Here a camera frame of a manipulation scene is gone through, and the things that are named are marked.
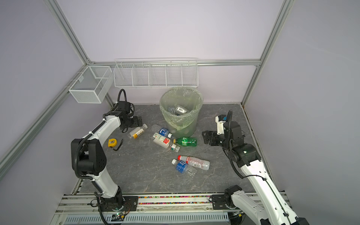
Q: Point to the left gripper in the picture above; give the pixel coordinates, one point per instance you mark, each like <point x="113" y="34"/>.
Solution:
<point x="136" y="123"/>

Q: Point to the long white wire basket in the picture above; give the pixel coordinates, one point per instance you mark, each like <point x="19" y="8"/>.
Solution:
<point x="156" y="72"/>

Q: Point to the yellow tape measure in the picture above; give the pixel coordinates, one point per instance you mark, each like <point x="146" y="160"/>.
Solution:
<point x="112" y="143"/>

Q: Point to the clear bottle blue label white cap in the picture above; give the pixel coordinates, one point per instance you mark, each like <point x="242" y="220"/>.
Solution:
<point x="161" y="130"/>

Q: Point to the clear bottle red cap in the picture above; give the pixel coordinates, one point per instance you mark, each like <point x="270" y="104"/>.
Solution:
<point x="195" y="162"/>

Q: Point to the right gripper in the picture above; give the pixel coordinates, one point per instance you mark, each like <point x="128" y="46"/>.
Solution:
<point x="207" y="137"/>

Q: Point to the green bin liner bag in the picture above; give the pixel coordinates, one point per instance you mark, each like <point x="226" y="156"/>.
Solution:
<point x="181" y="108"/>

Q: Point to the clear bottle yellow label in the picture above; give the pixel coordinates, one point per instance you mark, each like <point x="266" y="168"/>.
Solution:
<point x="135" y="133"/>

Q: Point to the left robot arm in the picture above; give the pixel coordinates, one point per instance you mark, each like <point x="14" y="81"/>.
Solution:
<point x="88" y="157"/>

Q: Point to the grey mesh waste bin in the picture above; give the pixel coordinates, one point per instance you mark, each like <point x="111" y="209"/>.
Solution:
<point x="181" y="112"/>

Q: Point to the square bottle red green label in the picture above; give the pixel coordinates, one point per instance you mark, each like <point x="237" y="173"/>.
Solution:
<point x="165" y="142"/>

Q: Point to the small green plastic bottle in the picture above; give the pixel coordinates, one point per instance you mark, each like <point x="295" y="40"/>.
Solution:
<point x="186" y="141"/>

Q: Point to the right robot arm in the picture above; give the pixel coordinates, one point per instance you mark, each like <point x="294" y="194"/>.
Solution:
<point x="248" y="164"/>

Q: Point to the small white wire basket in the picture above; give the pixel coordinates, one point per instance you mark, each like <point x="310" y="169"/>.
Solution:
<point x="92" y="85"/>

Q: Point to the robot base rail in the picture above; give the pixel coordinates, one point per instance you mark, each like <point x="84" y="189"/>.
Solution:
<point x="172" y="209"/>

